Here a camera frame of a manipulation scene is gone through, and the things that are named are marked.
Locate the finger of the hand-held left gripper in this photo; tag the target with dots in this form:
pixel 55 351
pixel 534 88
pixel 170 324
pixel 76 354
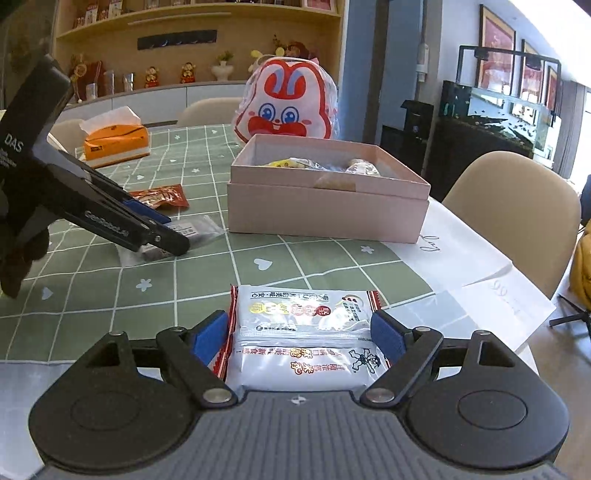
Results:
pixel 115 226
pixel 147 213

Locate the yellow flower toy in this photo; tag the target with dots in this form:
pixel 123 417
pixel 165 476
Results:
pixel 258 60

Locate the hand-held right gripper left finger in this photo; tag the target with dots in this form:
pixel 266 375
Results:
pixel 210 339

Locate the beige chair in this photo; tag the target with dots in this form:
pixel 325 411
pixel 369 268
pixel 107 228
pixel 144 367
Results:
pixel 207 113
pixel 508 207
pixel 67 134

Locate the clear packet of yellow snacks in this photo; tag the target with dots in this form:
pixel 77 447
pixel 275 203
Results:
pixel 286 164

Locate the narrow framed picture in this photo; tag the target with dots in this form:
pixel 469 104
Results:
pixel 552 87

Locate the red and gold figurine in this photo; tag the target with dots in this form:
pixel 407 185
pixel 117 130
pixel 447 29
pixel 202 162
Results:
pixel 151 77
pixel 188 73

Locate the white rice cracker packet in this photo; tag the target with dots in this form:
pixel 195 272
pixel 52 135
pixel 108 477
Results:
pixel 295 323

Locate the white sideboard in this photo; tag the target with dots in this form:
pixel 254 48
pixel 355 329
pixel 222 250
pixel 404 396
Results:
pixel 152 99

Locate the green checked tablecloth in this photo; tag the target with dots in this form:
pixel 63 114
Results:
pixel 300 258

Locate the person's left hand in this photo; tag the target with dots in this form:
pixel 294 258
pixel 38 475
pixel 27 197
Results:
pixel 18 263

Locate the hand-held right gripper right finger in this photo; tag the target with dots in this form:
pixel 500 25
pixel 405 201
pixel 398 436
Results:
pixel 388 339

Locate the red and white rabbit bag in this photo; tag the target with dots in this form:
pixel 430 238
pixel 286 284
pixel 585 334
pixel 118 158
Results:
pixel 286 92

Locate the large framed picture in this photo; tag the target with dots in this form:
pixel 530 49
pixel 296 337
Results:
pixel 496 46

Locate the white paper sheet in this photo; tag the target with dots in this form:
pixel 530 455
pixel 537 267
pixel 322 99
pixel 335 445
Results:
pixel 461 249

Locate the black floor appliance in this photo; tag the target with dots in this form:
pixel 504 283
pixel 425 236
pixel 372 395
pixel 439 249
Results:
pixel 415 120

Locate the red snack packet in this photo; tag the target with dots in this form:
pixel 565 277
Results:
pixel 161 196

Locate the medium framed picture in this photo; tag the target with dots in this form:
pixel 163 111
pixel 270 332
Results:
pixel 533 74

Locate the white wall switch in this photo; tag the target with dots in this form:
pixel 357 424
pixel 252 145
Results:
pixel 423 62

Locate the white vase with plant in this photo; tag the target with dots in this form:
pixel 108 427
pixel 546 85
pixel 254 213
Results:
pixel 222 69

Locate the black fish tank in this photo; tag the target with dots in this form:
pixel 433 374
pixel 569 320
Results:
pixel 489 134

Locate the wooden wall shelf unit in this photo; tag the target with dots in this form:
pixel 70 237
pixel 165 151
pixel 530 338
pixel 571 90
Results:
pixel 198 21

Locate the pink cardboard box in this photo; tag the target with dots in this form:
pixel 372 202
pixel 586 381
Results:
pixel 323 212

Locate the clear packet with grey snack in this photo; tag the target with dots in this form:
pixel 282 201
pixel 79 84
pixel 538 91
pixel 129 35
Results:
pixel 201 230

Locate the clear packet of beige sticks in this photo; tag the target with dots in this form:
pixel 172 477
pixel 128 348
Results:
pixel 361 168

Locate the dark red gift box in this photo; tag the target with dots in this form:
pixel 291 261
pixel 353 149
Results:
pixel 94 78

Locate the gold ornament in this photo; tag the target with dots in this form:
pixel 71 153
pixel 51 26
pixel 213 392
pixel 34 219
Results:
pixel 78 67

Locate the yellow plush toy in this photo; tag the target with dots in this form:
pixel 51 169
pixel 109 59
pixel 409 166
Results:
pixel 582 267

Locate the black wall panel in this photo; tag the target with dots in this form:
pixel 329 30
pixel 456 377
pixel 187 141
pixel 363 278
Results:
pixel 178 39

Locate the orange tissue box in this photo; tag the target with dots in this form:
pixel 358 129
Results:
pixel 115 143

